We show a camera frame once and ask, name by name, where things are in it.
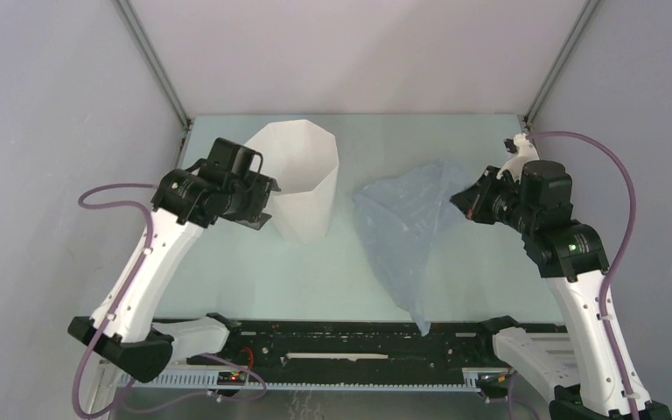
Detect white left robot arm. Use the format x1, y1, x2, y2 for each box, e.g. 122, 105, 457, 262
68, 137, 279, 383

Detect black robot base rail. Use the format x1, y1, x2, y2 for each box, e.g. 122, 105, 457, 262
218, 316, 519, 385

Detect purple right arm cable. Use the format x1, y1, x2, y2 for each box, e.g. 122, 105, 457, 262
524, 130, 641, 420

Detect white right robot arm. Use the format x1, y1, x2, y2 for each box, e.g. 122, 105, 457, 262
450, 160, 672, 419

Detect white octagonal trash bin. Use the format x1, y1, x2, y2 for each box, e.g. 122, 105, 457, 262
245, 119, 340, 244

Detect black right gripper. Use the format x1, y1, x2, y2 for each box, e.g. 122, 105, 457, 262
451, 164, 537, 234

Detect light blue plastic trash bag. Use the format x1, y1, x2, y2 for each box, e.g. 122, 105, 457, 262
353, 159, 471, 336

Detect white slotted cable duct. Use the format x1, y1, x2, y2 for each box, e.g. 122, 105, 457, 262
135, 369, 480, 393

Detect left aluminium frame post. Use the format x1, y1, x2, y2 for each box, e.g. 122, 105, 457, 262
83, 0, 195, 420

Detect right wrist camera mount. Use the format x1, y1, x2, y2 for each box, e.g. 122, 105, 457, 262
496, 133, 540, 182

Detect right aluminium frame post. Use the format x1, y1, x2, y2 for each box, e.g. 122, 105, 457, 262
518, 0, 644, 420

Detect aluminium frame post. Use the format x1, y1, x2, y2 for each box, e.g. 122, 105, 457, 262
518, 0, 644, 420
83, 0, 195, 420

